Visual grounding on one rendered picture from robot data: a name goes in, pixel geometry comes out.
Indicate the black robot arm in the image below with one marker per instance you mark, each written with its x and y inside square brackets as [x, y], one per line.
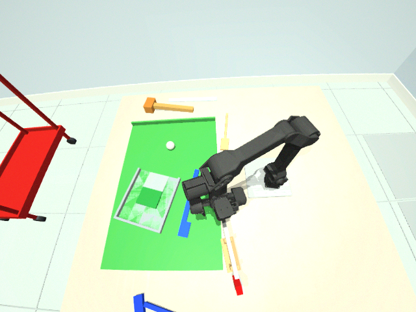
[296, 132]

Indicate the white golf ball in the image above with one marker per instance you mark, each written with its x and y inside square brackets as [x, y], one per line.
[170, 145]

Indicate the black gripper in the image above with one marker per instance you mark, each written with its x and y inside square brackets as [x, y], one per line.
[237, 194]

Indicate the green flat mat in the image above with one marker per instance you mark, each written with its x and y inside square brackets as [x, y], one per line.
[129, 247]

